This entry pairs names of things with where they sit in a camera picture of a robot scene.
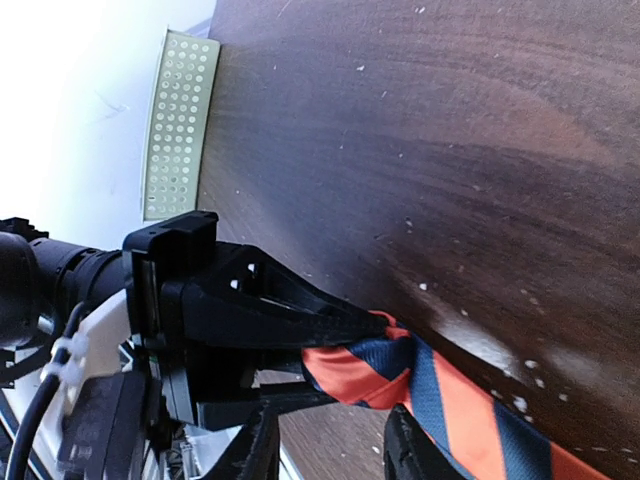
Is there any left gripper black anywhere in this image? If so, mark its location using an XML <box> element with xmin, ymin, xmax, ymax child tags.
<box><xmin>123</xmin><ymin>211</ymin><xmax>386</xmax><ymax>430</ymax></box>

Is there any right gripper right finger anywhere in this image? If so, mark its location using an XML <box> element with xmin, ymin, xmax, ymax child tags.
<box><xmin>383</xmin><ymin>404</ymin><xmax>463</xmax><ymax>480</ymax></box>

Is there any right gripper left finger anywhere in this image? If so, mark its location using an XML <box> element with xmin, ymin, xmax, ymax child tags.
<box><xmin>202</xmin><ymin>407</ymin><xmax>280</xmax><ymax>480</ymax></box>

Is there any red navy striped tie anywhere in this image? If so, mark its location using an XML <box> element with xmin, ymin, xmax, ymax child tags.
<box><xmin>302</xmin><ymin>311</ymin><xmax>603</xmax><ymax>479</ymax></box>

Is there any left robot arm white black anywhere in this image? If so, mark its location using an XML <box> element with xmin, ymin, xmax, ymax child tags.
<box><xmin>1</xmin><ymin>211</ymin><xmax>386</xmax><ymax>431</ymax></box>

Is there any pale green perforated basket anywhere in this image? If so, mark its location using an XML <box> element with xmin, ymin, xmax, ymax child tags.
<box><xmin>141</xmin><ymin>30</ymin><xmax>220</xmax><ymax>222</ymax></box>

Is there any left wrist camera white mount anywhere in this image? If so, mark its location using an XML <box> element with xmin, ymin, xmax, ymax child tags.
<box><xmin>37</xmin><ymin>290</ymin><xmax>149</xmax><ymax>479</ymax></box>

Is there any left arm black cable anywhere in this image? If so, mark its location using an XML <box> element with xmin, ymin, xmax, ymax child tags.
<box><xmin>7</xmin><ymin>299</ymin><xmax>86</xmax><ymax>480</ymax></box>

